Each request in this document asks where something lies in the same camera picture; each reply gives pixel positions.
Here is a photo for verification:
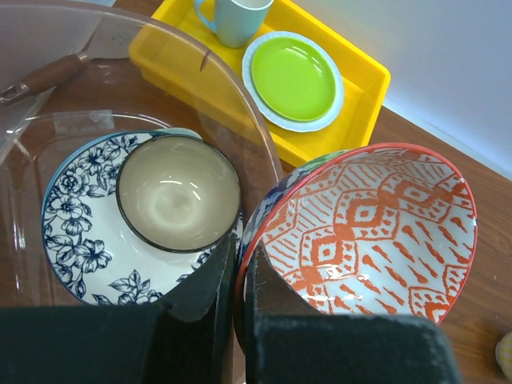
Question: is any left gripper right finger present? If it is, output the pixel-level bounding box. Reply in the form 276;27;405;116
245;243;462;383

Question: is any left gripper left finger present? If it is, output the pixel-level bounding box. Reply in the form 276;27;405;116
1;235;236;383

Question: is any dark floral plate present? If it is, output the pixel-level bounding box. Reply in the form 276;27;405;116
42;130;243;305

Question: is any red patterned bowl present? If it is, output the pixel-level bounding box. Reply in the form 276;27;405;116
234;142;478;342

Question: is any cream patterned bowl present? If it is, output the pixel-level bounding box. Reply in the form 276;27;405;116
115;135;242;253

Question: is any light blue divided plate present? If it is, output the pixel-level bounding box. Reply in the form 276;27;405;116
158;127;202;140

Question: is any clear pink plastic bin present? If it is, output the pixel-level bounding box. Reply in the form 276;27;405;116
1;1;282;307

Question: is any yellow rim blue bowl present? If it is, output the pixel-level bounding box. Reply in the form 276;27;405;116
494;332;512;381

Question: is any lime green plate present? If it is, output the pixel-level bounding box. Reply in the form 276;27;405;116
242;31;345;133

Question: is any yellow plastic tray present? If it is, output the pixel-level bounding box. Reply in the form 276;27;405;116
129;1;391;166

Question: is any pale green white mug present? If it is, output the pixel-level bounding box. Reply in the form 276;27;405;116
194;0;274;48

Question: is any wooden handle tool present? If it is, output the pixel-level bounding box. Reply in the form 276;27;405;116
1;52;89;106

